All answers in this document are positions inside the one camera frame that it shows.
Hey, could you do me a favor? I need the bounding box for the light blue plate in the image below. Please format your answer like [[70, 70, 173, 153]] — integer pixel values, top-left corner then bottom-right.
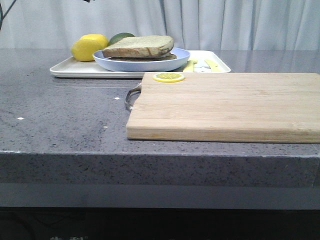
[[93, 47, 190, 72]]

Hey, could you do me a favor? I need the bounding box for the bread slice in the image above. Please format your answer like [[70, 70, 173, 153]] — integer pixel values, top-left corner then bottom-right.
[[107, 52, 177, 62], [102, 35, 174, 58]]

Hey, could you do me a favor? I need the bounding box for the white serving tray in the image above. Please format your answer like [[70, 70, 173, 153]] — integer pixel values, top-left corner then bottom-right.
[[50, 50, 231, 79]]

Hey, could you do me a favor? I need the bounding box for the lemon slice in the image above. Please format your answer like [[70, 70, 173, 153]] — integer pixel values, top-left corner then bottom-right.
[[152, 72, 185, 83]]

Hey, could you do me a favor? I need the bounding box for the wooden cutting board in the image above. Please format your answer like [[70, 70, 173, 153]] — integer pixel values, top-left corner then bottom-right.
[[126, 72, 320, 144]]

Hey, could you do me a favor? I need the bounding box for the green lime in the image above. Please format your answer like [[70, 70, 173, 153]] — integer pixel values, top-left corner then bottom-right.
[[108, 32, 135, 46]]

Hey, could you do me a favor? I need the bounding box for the front yellow lemon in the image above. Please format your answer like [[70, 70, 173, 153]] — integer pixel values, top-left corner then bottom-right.
[[70, 39, 103, 62]]

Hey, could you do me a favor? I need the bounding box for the yellow lemon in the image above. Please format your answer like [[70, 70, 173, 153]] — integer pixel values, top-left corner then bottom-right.
[[80, 33, 109, 48], [70, 39, 103, 62]]

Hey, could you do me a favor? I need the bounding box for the rear yellow lemon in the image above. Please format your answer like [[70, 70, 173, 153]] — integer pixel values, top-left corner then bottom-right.
[[80, 33, 109, 48]]

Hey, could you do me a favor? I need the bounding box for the white curtain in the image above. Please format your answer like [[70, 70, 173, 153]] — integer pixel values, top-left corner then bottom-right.
[[0, 0, 320, 51]]

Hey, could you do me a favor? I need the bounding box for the metal cutting board handle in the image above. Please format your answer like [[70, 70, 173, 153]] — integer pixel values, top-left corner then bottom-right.
[[124, 82, 142, 111]]

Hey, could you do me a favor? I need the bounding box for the black cable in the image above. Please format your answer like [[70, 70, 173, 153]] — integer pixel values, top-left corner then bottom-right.
[[0, 0, 97, 32]]

